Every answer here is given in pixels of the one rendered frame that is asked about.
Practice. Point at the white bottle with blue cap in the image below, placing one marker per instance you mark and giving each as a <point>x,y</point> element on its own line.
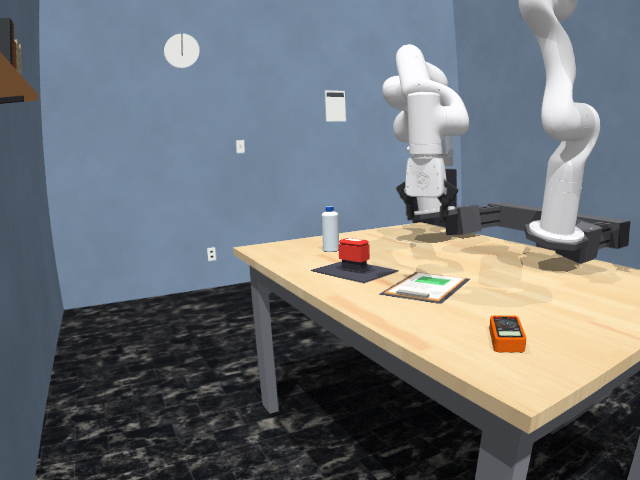
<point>330,230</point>

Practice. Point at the orange multimeter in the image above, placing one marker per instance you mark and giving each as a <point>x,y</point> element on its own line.
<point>507,335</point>

